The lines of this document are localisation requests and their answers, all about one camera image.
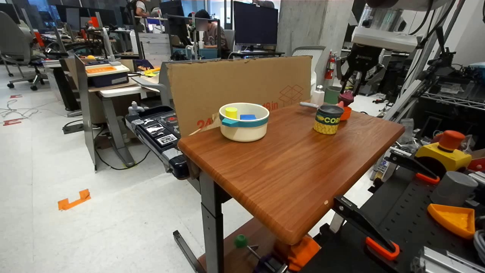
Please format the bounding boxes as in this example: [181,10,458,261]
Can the orange plastic bracket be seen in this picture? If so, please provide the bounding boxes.
[287,233,323,271]

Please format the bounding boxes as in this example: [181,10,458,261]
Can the black monitor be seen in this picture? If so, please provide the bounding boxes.
[232,0,279,50]

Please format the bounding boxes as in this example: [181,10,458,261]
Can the black metal equipment frame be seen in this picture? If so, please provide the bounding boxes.
[414,24,485,148]

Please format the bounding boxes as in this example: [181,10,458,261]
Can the black clamp orange handle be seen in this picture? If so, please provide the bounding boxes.
[385,150,443,186]
[331,195,402,264]

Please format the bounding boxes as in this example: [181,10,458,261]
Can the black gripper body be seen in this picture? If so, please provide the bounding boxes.
[354,45,385,73]

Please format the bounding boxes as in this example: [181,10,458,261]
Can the yellow emergency stop button box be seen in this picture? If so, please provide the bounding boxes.
[414,129,475,171]

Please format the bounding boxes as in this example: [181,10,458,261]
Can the wooden table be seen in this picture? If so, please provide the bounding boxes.
[172,100,407,273]

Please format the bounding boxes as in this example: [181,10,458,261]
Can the aluminium extrusion rail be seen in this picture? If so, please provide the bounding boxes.
[411,245,485,273]

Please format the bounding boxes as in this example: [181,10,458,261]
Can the yellow toy block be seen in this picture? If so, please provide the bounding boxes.
[223,104,240,121]

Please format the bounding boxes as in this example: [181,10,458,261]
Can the grey round plastic lid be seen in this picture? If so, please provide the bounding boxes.
[317,104,346,115]

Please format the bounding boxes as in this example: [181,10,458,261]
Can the grey swivel chair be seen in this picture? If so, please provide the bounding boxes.
[0,9,50,91]

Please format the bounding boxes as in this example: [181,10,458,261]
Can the cream pot teal handles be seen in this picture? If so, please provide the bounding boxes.
[217,101,272,144]

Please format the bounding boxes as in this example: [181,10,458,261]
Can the green knob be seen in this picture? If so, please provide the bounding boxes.
[234,233,250,250]

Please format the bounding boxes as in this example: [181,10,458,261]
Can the white panel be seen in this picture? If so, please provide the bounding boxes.
[275,0,328,57]

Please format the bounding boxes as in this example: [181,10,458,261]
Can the pink frosted toy donut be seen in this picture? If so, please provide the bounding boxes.
[338,91,357,107]

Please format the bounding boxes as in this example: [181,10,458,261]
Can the black perforated breadboard table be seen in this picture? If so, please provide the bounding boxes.
[302,160,485,273]

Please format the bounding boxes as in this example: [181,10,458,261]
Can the green plastic container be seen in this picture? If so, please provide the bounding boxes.
[323,85,343,106]

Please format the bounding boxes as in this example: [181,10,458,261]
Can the red fire extinguisher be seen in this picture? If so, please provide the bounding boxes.
[323,50,338,83]

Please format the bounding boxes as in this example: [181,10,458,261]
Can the black equipment tray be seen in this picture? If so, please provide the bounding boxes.
[123,103,191,180]

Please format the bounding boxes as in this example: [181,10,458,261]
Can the brown cardboard board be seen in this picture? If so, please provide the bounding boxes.
[166,54,314,139]

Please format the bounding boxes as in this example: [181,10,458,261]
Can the orange plastic wedge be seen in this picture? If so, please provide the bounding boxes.
[426,201,478,239]

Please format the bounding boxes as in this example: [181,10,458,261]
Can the grey desk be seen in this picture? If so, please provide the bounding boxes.
[75,54,143,171]

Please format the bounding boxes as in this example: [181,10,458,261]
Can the orange floor tape marker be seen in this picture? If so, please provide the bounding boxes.
[56,188,93,212]

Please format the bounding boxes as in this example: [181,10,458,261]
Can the orange topped device box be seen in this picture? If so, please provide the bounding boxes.
[84,60,132,88]

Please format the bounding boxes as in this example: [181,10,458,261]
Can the light grey cylinder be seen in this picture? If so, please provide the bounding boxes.
[435,170,479,206]

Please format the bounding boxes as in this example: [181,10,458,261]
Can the grey wrist camera bar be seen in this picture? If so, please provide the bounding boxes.
[351,24,422,54]

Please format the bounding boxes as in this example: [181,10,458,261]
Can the seated person dark hair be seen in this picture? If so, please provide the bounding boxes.
[191,7,229,57]

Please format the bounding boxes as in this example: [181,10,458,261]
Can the yellow corn can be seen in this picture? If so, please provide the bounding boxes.
[313,104,346,136]

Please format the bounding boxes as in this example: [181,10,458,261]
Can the white shaker bottle grey cap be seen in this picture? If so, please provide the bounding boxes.
[311,83,326,106]

